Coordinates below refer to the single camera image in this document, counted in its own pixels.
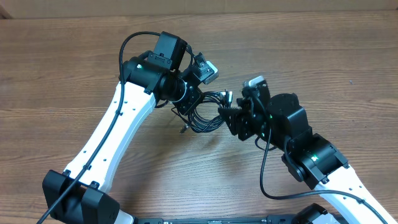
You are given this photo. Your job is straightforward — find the cardboard back wall panel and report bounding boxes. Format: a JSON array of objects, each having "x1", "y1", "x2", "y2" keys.
[{"x1": 1, "y1": 0, "x2": 397, "y2": 19}]

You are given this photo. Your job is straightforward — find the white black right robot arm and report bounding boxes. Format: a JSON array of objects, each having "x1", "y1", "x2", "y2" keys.
[{"x1": 218, "y1": 93, "x2": 396, "y2": 223}]

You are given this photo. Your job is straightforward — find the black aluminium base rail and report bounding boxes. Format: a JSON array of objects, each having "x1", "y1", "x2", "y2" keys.
[{"x1": 130, "y1": 203, "x2": 330, "y2": 224}]

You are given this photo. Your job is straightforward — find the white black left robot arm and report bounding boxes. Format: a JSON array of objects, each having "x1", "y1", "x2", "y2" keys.
[{"x1": 42, "y1": 32, "x2": 218, "y2": 224}]

